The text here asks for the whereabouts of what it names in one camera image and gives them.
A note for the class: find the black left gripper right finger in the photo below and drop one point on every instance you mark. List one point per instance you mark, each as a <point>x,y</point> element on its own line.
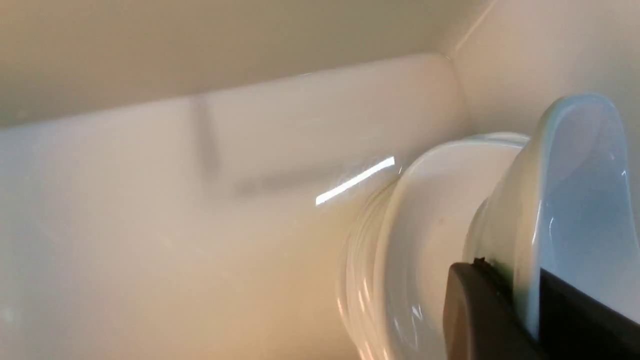
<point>574,326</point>

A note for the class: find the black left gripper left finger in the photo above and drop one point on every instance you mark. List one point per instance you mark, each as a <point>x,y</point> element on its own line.
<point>479,320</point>

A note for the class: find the small white dish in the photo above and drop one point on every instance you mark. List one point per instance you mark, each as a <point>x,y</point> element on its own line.
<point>564,206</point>

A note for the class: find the stack of white dishes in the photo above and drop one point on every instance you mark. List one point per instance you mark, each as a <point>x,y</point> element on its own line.
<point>394,266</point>

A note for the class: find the large white plastic bin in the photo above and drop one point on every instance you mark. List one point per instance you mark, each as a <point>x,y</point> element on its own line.
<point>178,177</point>

